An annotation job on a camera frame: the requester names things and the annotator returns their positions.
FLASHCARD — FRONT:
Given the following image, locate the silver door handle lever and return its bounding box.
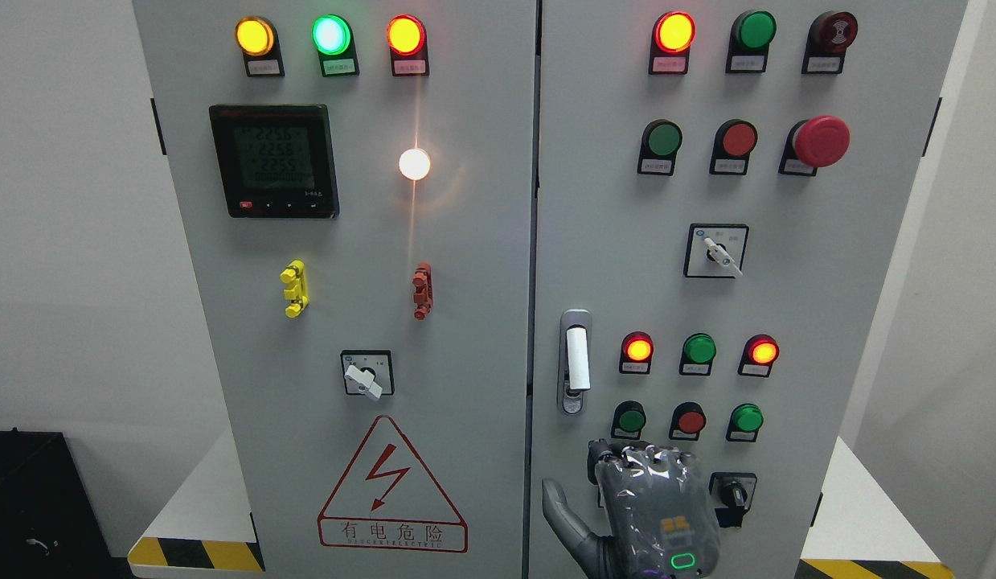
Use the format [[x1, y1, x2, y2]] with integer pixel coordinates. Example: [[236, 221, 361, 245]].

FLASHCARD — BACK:
[[565, 326, 591, 393]]

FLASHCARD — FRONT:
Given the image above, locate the silver door lock base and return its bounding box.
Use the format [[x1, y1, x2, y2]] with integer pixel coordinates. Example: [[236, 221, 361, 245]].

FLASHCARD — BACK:
[[557, 309, 592, 417]]

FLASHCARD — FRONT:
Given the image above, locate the grey left cabinet door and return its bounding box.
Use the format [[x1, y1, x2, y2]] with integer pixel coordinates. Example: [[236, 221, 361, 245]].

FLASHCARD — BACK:
[[133, 1, 538, 578]]

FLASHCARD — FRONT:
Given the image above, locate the grey cabinet door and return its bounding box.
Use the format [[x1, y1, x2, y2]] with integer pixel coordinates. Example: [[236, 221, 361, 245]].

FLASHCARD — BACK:
[[133, 1, 538, 578], [533, 1, 967, 578]]

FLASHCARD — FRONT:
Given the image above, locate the grey right cabinet door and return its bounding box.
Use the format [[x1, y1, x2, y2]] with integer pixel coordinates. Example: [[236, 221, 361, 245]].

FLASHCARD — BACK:
[[533, 1, 967, 578]]

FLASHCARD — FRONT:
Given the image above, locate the red terminal clip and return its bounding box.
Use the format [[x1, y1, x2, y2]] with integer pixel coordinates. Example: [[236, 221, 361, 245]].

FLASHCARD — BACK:
[[411, 261, 434, 320]]

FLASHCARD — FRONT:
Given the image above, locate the white lit indicator light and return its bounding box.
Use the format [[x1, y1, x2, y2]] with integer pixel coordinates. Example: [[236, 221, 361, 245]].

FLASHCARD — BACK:
[[398, 147, 432, 181]]

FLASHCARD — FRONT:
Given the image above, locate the red lit indicator middle left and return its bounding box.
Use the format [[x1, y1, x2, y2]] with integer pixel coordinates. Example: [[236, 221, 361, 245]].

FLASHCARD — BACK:
[[618, 332, 654, 375]]

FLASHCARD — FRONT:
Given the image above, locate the red lit indicator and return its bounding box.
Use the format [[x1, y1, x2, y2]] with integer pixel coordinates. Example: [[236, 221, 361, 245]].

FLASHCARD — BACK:
[[648, 11, 696, 76], [739, 334, 780, 378], [618, 332, 654, 375]]

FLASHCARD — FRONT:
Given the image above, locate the green push button lower left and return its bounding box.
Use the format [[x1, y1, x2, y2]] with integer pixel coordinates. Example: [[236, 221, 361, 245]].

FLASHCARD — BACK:
[[610, 400, 647, 440]]

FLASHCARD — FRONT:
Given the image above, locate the yellow terminal clip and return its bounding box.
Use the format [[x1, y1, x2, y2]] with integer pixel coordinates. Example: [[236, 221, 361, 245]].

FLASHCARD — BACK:
[[278, 259, 309, 318]]

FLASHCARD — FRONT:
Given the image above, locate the green indicator middle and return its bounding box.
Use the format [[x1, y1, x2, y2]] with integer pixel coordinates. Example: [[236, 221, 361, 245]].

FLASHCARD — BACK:
[[678, 333, 717, 376]]

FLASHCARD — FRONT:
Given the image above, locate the green push button upper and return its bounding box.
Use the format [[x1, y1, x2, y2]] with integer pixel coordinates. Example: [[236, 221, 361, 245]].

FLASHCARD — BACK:
[[637, 120, 682, 176]]

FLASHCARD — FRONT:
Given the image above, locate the red push button lower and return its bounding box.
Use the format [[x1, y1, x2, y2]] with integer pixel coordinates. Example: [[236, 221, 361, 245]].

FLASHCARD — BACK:
[[668, 400, 707, 441]]

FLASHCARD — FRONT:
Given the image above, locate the red push button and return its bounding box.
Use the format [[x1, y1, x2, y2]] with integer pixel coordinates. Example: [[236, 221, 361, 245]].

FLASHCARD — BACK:
[[668, 400, 707, 441], [708, 120, 758, 175]]

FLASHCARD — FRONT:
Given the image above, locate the red electric hazard warning sticker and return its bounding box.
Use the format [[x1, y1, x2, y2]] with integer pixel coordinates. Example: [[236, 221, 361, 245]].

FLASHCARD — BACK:
[[318, 415, 469, 553]]

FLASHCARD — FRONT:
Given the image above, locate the black digital power meter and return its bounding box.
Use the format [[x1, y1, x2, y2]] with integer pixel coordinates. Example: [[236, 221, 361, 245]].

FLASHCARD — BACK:
[[208, 104, 340, 219]]

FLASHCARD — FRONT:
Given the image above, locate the red orange indicator light left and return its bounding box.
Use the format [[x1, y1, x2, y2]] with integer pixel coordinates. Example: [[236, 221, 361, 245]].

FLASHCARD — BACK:
[[385, 14, 430, 77]]

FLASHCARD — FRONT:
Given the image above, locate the red lit indicator middle right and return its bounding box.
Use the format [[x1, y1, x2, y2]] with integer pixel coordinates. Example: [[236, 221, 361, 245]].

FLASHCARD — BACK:
[[739, 334, 780, 378]]

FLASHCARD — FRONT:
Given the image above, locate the red push button upper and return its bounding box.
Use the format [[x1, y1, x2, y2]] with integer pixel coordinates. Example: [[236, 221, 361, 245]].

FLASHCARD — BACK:
[[708, 120, 758, 175]]

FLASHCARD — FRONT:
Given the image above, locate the green lit indicator light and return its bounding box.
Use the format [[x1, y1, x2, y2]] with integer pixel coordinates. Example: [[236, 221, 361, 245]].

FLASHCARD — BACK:
[[310, 14, 359, 77]]

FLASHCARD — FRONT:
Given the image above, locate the red lit indicator top right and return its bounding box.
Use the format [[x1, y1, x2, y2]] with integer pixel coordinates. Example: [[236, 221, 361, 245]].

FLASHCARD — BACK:
[[648, 11, 696, 76]]

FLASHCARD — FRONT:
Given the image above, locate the yellow indicator light top left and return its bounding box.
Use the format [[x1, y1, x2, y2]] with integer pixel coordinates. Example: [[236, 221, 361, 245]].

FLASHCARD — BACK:
[[236, 15, 285, 77]]

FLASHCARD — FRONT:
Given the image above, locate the red emergency stop mushroom button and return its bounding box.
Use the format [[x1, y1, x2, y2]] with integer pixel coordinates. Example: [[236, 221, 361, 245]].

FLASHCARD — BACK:
[[778, 115, 850, 177]]

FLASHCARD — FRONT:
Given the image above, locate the green indicator top right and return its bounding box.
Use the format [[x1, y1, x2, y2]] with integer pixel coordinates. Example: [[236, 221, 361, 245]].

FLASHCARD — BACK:
[[725, 10, 777, 74]]

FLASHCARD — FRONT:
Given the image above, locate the white cabinet base platform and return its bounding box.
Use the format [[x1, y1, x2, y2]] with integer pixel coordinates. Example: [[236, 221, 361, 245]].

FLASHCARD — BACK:
[[127, 429, 268, 578]]

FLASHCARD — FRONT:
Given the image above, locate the dark red buzzer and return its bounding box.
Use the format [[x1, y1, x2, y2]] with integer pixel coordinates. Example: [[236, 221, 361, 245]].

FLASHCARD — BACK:
[[801, 11, 859, 76]]

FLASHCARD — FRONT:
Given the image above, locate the black box at left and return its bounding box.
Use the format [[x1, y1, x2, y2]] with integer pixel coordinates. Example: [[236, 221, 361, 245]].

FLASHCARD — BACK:
[[0, 429, 116, 578]]

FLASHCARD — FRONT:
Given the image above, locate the white selector switch left door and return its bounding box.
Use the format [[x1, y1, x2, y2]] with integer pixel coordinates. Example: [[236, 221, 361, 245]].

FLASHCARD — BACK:
[[340, 349, 394, 400]]

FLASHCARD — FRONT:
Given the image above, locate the white selector switch upper right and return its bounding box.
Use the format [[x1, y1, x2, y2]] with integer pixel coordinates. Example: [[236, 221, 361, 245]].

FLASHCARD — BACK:
[[683, 224, 750, 278]]

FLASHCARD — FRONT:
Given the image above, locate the black key selector switch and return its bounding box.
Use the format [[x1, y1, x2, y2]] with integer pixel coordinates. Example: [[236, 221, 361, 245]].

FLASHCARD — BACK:
[[708, 472, 758, 528]]

